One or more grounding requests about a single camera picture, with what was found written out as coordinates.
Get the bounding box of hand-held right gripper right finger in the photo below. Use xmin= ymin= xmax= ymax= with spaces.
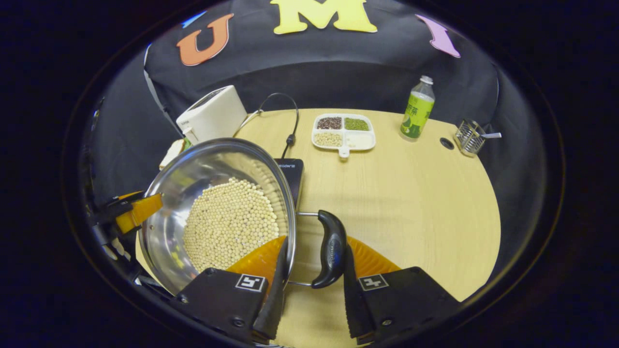
xmin=342 ymin=236 xmax=461 ymax=345

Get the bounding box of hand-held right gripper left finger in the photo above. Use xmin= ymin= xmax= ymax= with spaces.
xmin=169 ymin=235 xmax=289 ymax=345

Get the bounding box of stainless steel pot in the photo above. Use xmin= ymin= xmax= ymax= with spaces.
xmin=139 ymin=138 xmax=347 ymax=295

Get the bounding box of large soybean pile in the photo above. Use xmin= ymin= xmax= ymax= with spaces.
xmin=183 ymin=177 xmax=281 ymax=272

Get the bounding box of black induction cooktop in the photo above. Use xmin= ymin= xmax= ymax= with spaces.
xmin=273 ymin=158 xmax=304 ymax=211

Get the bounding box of white bread sandwich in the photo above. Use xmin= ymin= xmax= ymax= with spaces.
xmin=160 ymin=139 xmax=187 ymax=171

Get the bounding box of white divided dish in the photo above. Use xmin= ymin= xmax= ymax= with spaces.
xmin=311 ymin=114 xmax=376 ymax=159

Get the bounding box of small soybean pile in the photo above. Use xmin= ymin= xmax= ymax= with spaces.
xmin=314 ymin=132 xmax=343 ymax=147

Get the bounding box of green label drink bottle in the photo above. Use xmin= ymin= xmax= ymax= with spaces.
xmin=400 ymin=75 xmax=435 ymax=142

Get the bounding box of white power cable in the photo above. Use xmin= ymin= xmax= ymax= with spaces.
xmin=234 ymin=109 xmax=264 ymax=138

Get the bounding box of black power cable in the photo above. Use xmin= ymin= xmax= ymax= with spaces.
xmin=258 ymin=93 xmax=299 ymax=147

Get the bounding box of metal wire utensil holder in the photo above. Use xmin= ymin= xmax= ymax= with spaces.
xmin=455 ymin=119 xmax=486 ymax=158

